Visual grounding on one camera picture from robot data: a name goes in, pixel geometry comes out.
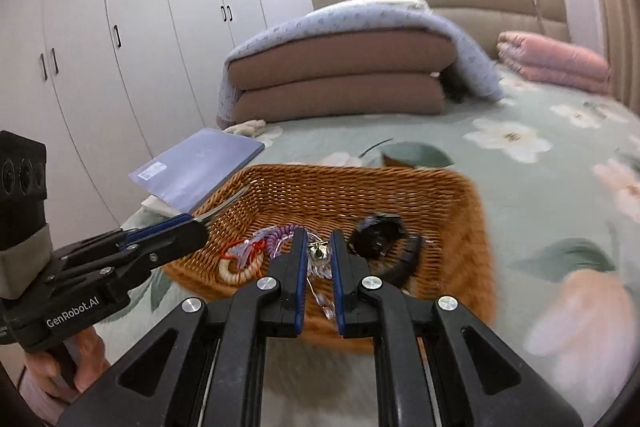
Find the pink folded quilt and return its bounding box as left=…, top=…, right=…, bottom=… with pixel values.
left=496, top=30, right=612, bottom=94

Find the brown folded mattress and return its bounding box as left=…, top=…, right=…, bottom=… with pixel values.
left=227, top=31, right=457, bottom=122

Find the red hair tie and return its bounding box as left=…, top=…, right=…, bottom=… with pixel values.
left=220, top=239, right=262, bottom=261

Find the purple spiral hair tie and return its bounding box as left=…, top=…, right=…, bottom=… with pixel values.
left=265, top=224, right=297, bottom=256

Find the person's left hand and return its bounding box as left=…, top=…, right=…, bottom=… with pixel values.
left=20, top=327, right=112, bottom=403

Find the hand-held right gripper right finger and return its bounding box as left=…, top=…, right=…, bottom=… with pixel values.
left=330, top=229, right=585, bottom=427

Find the pale purple transparent hair clip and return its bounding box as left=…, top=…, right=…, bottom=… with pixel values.
left=240, top=229, right=273, bottom=265

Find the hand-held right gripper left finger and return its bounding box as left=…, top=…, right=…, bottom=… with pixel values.
left=57, top=227, right=310, bottom=427

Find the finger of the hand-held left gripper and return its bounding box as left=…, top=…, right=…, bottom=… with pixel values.
left=117, top=213, right=197, bottom=249
left=127, top=222, right=209, bottom=269

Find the cream spiral hair tie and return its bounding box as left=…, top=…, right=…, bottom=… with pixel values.
left=219, top=252, right=265, bottom=285

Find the blue folder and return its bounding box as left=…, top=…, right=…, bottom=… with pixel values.
left=128, top=128, right=265, bottom=214

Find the black wrist watch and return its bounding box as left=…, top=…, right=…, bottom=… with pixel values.
left=347, top=213, right=426, bottom=288

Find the brown wicker basket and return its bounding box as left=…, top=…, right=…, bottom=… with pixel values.
left=164, top=164, right=497, bottom=355

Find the person's left forearm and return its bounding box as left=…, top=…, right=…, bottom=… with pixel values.
left=17, top=374, right=68, bottom=426

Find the white plush cloth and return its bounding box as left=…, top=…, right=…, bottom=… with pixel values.
left=222, top=120, right=267, bottom=138

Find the green floral bedspread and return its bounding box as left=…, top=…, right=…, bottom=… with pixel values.
left=120, top=67, right=640, bottom=413

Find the white wardrobe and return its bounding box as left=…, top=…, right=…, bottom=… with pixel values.
left=0, top=0, right=268, bottom=248

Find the folded brown quilt stack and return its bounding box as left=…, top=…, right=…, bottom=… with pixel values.
left=216, top=0, right=505, bottom=130

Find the beige curtain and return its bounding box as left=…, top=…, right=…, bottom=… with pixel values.
left=585, top=0, right=640, bottom=118

